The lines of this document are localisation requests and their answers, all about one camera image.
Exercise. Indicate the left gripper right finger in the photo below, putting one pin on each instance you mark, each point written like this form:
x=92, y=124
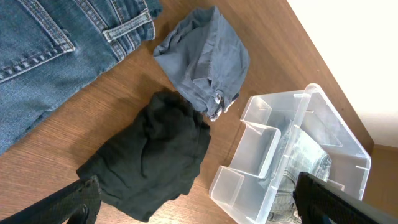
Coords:
x=319, y=203

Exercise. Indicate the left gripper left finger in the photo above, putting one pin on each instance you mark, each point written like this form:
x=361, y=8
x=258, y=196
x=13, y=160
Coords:
x=77, y=203

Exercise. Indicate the light blue jeans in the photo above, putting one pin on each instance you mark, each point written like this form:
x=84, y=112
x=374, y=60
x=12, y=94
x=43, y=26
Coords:
x=306, y=156

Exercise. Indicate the black garment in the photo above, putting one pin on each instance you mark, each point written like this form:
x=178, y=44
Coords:
x=153, y=160

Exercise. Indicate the clear plastic storage bin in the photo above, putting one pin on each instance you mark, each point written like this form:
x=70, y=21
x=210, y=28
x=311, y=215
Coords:
x=277, y=125

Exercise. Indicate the dark blue folded jeans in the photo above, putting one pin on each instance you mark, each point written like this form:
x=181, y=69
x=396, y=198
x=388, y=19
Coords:
x=51, y=49

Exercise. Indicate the small blue folded garment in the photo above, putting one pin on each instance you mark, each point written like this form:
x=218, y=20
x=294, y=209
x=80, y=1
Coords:
x=205, y=60

